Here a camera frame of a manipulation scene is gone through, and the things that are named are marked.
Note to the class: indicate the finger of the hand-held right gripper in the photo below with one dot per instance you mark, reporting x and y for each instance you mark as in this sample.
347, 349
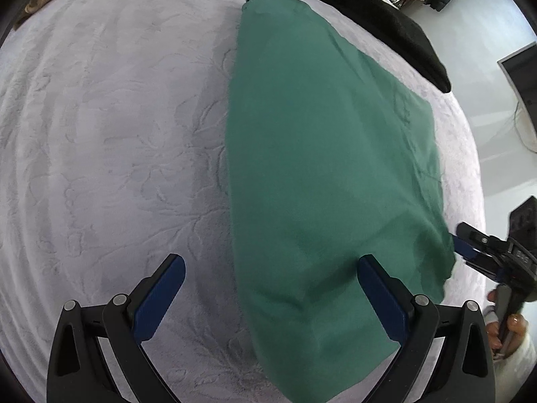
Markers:
482, 269
465, 245

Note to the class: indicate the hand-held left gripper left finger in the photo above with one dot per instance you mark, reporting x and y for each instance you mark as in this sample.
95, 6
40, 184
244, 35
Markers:
161, 298

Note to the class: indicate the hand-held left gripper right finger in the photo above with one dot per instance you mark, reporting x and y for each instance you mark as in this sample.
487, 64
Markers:
381, 298

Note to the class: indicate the green button-up shirt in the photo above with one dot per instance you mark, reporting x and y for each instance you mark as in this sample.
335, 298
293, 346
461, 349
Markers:
327, 155

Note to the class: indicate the person's right hand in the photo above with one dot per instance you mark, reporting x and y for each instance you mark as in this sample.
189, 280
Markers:
515, 325

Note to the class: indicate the lavender embossed bed blanket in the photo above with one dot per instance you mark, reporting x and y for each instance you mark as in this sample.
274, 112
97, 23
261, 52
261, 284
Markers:
105, 155

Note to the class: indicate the grey monitor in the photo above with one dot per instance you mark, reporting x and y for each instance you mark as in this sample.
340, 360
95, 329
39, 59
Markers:
522, 75

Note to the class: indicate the black garment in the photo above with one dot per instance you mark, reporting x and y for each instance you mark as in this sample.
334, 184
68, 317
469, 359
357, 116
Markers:
398, 25

